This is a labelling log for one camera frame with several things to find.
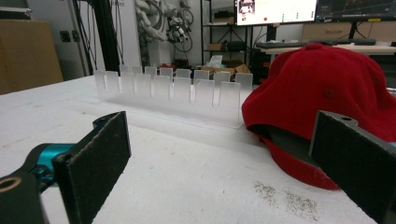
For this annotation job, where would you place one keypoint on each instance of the black metal shelf rack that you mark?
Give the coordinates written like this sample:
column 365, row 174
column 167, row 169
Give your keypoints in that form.
column 222, row 34

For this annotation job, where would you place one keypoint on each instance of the red baseball cap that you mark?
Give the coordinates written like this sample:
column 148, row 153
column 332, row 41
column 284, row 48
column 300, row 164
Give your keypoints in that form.
column 320, row 102

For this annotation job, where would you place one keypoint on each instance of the black metal stand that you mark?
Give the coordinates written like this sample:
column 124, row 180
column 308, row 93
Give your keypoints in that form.
column 106, row 34

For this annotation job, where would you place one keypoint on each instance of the clear acrylic slotted rack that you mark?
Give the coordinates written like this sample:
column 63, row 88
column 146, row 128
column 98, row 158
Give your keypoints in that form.
column 174, row 93

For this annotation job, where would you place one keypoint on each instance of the brown cardboard box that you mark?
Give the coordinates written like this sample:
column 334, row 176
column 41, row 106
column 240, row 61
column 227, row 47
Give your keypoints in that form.
column 230, row 69

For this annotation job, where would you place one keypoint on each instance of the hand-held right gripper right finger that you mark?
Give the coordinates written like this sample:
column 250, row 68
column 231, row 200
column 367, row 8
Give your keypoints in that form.
column 355, row 158

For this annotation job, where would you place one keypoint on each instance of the dark computer monitor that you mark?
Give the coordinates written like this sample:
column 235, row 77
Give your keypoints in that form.
column 356, row 9

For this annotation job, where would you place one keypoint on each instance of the black keyboard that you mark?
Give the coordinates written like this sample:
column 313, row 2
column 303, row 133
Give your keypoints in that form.
column 314, row 43

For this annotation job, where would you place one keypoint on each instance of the brown cardboard board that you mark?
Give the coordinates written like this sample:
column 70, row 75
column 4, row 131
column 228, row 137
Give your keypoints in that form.
column 26, row 54

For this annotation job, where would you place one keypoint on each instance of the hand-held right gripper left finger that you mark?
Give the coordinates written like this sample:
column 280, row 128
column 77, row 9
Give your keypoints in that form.
column 93, row 168

